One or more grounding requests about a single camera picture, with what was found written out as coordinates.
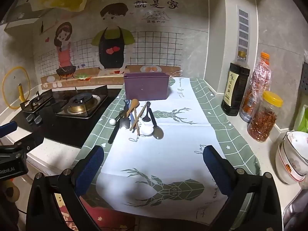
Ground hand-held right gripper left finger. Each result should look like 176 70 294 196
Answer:
25 145 105 231

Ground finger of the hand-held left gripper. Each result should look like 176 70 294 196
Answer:
0 122 18 138
13 131 45 160

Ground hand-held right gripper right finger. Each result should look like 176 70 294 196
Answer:
203 145 283 231

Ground wooden chopstick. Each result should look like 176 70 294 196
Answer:
134 108 140 136
129 102 148 131

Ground metal spoon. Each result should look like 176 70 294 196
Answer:
147 108 165 140

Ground white plastic spoon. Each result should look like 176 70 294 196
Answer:
109 119 154 136

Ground wooden spoon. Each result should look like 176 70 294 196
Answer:
125 98 141 117

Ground purple utensil holder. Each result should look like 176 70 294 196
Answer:
123 72 170 101

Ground green checked deer tablecloth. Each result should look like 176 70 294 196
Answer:
70 77 263 219

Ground black gas stove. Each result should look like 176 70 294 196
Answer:
0 85 122 149

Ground yellow rimmed glass pot lid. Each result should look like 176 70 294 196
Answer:
2 66 30 110

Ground red printed cloth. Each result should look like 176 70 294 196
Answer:
56 195 135 231

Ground metal fork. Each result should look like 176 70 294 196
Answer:
115 109 128 123

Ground blue silicone spoon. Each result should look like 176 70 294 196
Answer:
123 99 136 128

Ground yellow lidded chili jar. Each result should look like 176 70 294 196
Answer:
247 91 284 142

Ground white floral bowl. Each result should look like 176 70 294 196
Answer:
283 131 308 174
275 141 307 185

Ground dark soy sauce bottle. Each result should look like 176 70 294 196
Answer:
221 51 251 116

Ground dark sink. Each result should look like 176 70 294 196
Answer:
282 189 308 231

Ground orange capped plastic bottle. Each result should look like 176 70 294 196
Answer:
240 52 272 123

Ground green plastic bag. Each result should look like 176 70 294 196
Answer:
294 100 308 133

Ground grey range hood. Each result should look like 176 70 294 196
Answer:
0 0 50 30

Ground black handled metal utensil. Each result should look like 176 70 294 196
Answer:
108 117 131 145

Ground black handled spoon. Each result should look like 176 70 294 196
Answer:
142 101 152 123

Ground black wall rack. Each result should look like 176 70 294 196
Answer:
300 61 308 103

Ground cartoon wall poster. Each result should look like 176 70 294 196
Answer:
34 0 210 89

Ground white wall vent grille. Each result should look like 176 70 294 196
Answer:
237 5 250 56

